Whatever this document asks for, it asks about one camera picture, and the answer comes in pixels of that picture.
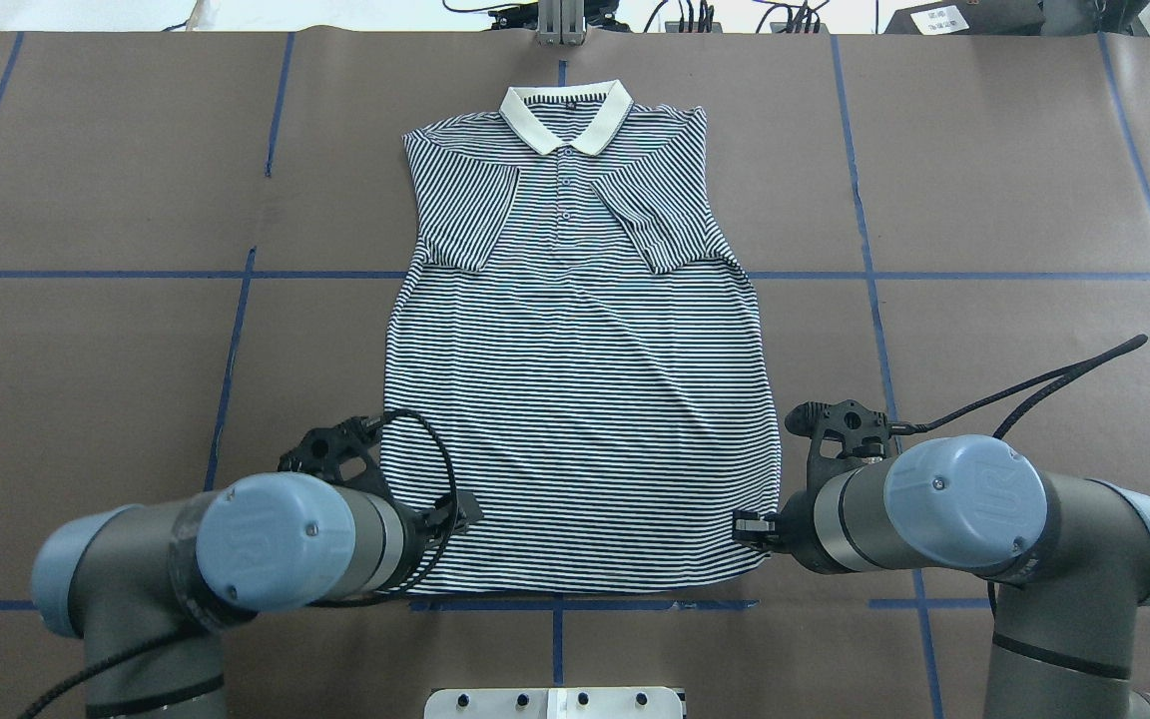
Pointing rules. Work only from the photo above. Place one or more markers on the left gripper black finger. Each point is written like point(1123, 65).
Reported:
point(452, 513)

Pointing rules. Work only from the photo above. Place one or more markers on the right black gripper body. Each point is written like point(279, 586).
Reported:
point(761, 527)

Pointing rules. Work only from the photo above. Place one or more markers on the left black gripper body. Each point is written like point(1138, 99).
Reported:
point(452, 516)

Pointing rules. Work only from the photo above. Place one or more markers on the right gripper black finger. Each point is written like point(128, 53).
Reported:
point(758, 530)

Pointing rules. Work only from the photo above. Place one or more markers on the striped polo shirt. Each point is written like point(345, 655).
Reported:
point(579, 342)

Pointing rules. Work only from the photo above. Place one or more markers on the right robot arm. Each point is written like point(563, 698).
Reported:
point(1069, 558)

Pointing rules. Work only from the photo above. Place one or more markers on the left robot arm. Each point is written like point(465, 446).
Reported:
point(149, 589)

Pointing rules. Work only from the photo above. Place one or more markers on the black box with label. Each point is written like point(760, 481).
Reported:
point(989, 18)

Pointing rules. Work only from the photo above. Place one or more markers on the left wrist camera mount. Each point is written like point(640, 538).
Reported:
point(341, 455)

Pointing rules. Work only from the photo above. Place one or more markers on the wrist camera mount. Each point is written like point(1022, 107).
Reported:
point(844, 436)
point(341, 455)

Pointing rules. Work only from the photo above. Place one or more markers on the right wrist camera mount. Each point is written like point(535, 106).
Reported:
point(844, 436)

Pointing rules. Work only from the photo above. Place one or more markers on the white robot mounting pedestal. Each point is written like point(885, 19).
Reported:
point(635, 701)

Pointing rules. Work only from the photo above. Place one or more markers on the aluminium frame post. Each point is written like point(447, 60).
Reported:
point(561, 23)

